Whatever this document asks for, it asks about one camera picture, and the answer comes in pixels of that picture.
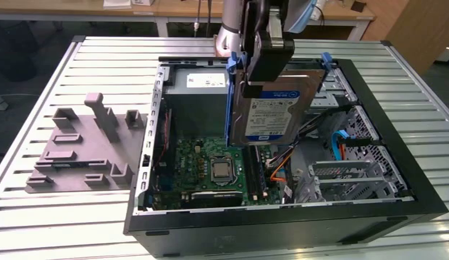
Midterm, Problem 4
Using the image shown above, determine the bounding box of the brown wooden cabinet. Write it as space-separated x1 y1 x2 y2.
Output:
361 0 449 74

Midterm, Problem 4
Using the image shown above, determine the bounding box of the metal disk bay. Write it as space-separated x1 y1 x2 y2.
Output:
306 160 409 203

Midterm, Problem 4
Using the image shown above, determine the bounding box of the silver CPU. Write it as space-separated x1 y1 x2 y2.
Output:
211 162 231 179

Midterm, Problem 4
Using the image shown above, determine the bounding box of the black RAM stick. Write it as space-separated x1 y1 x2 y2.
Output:
254 146 268 197

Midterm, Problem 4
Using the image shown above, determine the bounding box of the orange wire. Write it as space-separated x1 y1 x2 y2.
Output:
270 167 287 182

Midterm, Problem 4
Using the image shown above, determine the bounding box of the grey power supply unit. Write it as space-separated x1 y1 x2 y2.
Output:
162 67 234 139

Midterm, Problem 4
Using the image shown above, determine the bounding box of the metal optical drive cage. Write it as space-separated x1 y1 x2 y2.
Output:
307 64 358 117

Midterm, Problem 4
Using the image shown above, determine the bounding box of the black open PC case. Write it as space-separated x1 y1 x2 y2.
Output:
123 56 449 258

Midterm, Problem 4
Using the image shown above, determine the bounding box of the black wire bundle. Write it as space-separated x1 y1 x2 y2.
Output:
267 108 340 174

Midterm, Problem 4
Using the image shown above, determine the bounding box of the hard disk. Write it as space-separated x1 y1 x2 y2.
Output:
223 53 335 148

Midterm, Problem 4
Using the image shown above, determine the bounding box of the green motherboard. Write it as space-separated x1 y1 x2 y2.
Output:
151 136 283 209

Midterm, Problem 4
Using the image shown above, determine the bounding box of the white box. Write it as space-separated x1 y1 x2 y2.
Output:
103 0 132 9

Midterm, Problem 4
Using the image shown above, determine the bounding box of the grey parts rack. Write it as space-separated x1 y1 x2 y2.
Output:
24 92 148 193

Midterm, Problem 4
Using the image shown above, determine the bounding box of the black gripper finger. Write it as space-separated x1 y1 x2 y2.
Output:
240 80 264 99

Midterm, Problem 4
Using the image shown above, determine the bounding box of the black graphics card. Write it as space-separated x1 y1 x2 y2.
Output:
180 190 244 209

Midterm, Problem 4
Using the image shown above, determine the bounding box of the blue data wire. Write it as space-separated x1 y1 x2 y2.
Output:
331 129 358 161

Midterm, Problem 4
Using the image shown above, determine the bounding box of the black power wire connector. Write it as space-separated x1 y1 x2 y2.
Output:
342 139 381 148

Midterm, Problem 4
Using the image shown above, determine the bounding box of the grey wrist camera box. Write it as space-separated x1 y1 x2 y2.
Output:
266 5 286 49

